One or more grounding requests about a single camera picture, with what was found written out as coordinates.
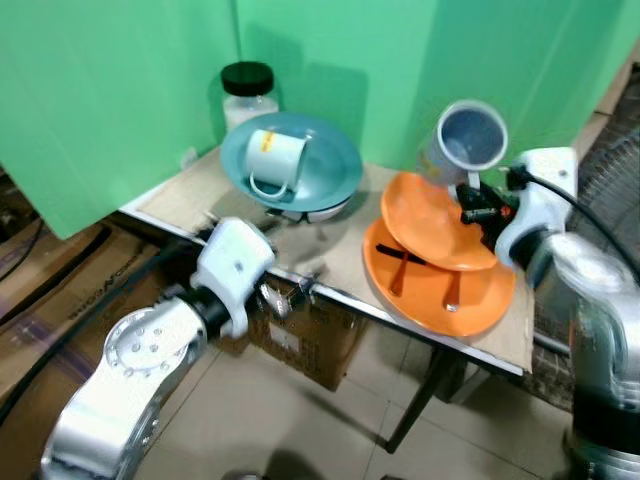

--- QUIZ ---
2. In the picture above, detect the blue-grey cup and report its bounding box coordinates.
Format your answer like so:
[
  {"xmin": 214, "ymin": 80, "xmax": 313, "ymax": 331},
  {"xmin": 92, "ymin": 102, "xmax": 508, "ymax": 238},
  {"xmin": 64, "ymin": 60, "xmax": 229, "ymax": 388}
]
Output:
[{"xmin": 424, "ymin": 99, "xmax": 509, "ymax": 188}]

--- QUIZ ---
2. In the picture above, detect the small orange plate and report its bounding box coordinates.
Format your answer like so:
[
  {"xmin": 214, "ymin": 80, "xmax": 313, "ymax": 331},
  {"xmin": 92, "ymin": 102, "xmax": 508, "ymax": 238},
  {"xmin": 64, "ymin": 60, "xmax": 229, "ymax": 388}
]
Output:
[{"xmin": 381, "ymin": 171, "xmax": 499, "ymax": 273}]

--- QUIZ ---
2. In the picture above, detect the small cardboard box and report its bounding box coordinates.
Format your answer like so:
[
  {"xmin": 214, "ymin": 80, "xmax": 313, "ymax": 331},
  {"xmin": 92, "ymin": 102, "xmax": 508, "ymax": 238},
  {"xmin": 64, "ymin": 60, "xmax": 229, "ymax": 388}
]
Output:
[{"xmin": 244, "ymin": 285, "xmax": 368, "ymax": 392}]

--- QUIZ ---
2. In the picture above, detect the large orange plate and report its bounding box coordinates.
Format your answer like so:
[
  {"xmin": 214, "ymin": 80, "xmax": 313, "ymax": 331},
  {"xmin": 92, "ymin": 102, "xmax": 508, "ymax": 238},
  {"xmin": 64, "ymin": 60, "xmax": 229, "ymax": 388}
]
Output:
[{"xmin": 361, "ymin": 217, "xmax": 518, "ymax": 339}]

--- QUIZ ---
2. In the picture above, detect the black utensil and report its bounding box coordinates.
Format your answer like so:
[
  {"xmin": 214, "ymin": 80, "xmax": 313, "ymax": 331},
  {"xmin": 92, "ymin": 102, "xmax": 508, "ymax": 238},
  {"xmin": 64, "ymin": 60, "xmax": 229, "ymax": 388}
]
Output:
[{"xmin": 377, "ymin": 243, "xmax": 430, "ymax": 269}]

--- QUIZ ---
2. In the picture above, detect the white bowl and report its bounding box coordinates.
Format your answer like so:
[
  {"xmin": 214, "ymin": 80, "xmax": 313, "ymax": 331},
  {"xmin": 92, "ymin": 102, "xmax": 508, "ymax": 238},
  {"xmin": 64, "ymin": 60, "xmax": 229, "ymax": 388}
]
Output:
[{"xmin": 266, "ymin": 198, "xmax": 354, "ymax": 224}]

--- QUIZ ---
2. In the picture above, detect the black electric fan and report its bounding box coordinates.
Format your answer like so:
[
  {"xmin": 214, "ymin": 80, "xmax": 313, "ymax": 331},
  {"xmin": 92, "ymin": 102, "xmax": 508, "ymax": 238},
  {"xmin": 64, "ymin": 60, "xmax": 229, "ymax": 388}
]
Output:
[{"xmin": 574, "ymin": 128, "xmax": 640, "ymax": 263}]

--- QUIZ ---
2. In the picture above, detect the green backdrop panel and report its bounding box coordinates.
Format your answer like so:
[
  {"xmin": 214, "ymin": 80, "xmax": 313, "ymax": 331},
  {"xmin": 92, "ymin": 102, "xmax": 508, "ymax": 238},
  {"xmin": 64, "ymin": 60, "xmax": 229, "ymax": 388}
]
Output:
[
  {"xmin": 0, "ymin": 0, "xmax": 243, "ymax": 242},
  {"xmin": 234, "ymin": 0, "xmax": 640, "ymax": 173}
]

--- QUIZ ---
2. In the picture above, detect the white mug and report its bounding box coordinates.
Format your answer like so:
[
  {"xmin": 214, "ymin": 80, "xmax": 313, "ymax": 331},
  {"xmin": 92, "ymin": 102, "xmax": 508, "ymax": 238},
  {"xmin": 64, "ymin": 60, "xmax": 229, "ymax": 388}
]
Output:
[{"xmin": 244, "ymin": 127, "xmax": 310, "ymax": 202}]

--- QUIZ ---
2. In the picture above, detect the teal plate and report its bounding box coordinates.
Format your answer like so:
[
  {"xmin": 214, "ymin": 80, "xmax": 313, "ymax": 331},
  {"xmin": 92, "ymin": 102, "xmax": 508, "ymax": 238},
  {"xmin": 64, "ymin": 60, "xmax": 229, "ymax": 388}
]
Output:
[{"xmin": 219, "ymin": 111, "xmax": 364, "ymax": 214}]

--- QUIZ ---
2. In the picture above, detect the black table leg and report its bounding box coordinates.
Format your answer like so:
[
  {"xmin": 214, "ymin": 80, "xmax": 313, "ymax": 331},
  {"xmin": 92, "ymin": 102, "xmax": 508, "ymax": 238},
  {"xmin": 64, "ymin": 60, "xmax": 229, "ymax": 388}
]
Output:
[{"xmin": 384, "ymin": 345, "xmax": 453, "ymax": 457}]

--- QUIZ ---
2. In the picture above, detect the glass jar with black lid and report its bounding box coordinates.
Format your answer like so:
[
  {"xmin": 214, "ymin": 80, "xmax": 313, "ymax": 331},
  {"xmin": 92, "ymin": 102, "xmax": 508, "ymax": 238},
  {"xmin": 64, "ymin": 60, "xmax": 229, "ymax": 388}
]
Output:
[{"xmin": 220, "ymin": 61, "xmax": 280, "ymax": 133}]

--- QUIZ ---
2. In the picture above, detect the large printed cardboard box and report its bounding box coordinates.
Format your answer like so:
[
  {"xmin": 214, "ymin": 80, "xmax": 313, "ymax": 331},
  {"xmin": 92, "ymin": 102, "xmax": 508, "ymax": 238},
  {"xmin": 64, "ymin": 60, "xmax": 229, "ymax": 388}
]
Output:
[{"xmin": 0, "ymin": 222, "xmax": 193, "ymax": 421}]

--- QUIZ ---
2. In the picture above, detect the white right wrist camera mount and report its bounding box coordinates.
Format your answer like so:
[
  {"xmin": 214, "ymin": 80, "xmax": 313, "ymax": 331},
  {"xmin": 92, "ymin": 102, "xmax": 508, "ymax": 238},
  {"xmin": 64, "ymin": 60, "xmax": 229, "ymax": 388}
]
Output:
[{"xmin": 494, "ymin": 148, "xmax": 581, "ymax": 271}]

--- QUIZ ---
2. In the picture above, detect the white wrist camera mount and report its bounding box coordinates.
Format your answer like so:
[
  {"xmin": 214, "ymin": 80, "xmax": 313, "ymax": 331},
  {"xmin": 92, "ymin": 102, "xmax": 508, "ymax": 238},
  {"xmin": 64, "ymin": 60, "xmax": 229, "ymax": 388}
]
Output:
[
  {"xmin": 494, "ymin": 148, "xmax": 581, "ymax": 271},
  {"xmin": 190, "ymin": 217, "xmax": 277, "ymax": 337}
]

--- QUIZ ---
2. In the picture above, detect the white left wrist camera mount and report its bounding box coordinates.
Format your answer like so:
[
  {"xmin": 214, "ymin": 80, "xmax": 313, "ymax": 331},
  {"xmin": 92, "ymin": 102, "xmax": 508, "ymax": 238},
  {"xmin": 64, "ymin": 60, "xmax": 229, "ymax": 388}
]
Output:
[{"xmin": 190, "ymin": 217, "xmax": 277, "ymax": 337}]

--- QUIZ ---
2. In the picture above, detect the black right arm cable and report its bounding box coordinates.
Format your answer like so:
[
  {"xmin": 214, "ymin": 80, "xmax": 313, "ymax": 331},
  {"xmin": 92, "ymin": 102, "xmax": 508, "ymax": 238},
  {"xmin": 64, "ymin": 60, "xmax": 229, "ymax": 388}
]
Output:
[{"xmin": 508, "ymin": 168, "xmax": 640, "ymax": 283}]

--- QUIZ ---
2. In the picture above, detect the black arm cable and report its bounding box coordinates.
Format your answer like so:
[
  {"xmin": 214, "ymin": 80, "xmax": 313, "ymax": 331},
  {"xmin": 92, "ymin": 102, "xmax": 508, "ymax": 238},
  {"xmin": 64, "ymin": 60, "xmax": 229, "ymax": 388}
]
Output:
[
  {"xmin": 0, "ymin": 238, "xmax": 203, "ymax": 426},
  {"xmin": 508, "ymin": 168, "xmax": 640, "ymax": 283}
]

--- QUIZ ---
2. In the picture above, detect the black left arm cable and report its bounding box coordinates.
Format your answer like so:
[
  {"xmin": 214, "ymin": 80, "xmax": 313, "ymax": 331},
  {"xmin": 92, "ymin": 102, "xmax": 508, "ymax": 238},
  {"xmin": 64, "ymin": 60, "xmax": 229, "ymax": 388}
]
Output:
[{"xmin": 0, "ymin": 238, "xmax": 203, "ymax": 426}]

